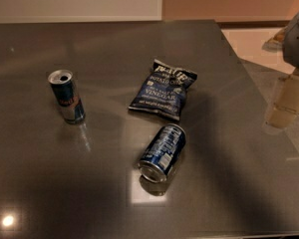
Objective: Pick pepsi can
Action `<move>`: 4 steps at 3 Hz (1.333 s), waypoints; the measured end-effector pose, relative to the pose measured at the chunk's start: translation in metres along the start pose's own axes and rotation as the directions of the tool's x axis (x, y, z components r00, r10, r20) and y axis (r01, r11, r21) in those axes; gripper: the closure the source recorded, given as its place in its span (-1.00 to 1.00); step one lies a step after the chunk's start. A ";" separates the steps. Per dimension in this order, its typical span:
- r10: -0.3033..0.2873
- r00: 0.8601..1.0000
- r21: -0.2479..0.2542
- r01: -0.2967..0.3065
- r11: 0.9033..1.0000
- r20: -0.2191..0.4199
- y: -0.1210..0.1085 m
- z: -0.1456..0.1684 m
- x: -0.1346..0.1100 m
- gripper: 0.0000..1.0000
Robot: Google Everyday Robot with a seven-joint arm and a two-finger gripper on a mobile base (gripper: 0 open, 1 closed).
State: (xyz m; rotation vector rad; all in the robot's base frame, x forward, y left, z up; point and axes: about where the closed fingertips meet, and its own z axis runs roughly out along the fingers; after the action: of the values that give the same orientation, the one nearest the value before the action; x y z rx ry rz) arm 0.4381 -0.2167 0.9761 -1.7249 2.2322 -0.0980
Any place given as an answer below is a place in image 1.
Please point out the blue vinegar chips bag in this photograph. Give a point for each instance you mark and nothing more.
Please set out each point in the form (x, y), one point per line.
(164, 91)

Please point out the red bull can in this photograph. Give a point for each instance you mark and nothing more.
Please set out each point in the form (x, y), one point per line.
(69, 101)

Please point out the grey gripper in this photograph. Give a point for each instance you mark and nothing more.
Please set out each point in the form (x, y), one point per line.
(297, 45)

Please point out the blue pepsi can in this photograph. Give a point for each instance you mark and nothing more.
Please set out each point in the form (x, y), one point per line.
(162, 153)

